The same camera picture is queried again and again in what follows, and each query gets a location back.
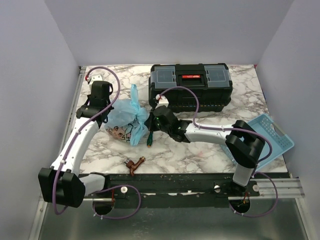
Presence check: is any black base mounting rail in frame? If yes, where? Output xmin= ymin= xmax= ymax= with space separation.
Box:
xmin=82 ymin=172 xmax=261 ymax=210

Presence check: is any black plastic toolbox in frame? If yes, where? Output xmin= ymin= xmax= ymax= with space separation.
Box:
xmin=148 ymin=63 xmax=233 ymax=113

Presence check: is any light blue plastic basket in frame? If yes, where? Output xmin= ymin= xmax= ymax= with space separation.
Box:
xmin=221 ymin=113 xmax=295 ymax=169

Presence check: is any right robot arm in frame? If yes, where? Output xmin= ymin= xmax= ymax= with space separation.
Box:
xmin=144 ymin=106 xmax=267 ymax=196

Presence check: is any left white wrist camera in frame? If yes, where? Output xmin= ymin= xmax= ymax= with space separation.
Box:
xmin=85 ymin=74 xmax=104 ymax=89

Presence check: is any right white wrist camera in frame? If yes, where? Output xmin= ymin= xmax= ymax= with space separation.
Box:
xmin=155 ymin=94 xmax=169 ymax=109

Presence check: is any green handled screwdriver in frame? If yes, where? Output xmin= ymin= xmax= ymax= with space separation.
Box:
xmin=146 ymin=131 xmax=153 ymax=148

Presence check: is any brown brass faucet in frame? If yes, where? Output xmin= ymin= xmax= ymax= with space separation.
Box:
xmin=123 ymin=156 xmax=146 ymax=177

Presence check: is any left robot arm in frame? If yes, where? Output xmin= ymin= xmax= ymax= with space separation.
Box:
xmin=38 ymin=80 xmax=113 ymax=208

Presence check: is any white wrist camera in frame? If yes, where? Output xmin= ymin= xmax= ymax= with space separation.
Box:
xmin=85 ymin=74 xmax=104 ymax=89
xmin=155 ymin=94 xmax=169 ymax=109

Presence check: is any light blue plastic bag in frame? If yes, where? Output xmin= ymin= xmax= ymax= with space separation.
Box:
xmin=104 ymin=84 xmax=149 ymax=146

